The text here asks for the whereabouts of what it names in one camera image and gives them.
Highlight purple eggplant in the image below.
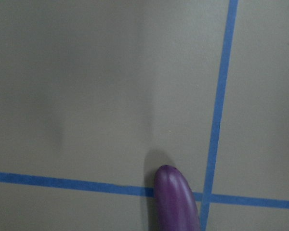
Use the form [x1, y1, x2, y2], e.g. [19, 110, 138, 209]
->
[154, 165, 201, 231]

